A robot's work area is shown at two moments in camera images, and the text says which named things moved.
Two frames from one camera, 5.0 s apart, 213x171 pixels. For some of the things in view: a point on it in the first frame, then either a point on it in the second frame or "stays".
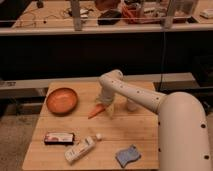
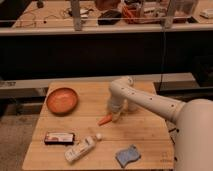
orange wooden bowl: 61,101 stays
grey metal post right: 168,19 stays
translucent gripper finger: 109,110 to 117,116
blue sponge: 128,155 stays
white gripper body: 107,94 to 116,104
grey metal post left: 75,7 stays
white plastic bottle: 80,148 stays
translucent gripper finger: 98,100 to 109,109
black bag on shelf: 109,17 stays
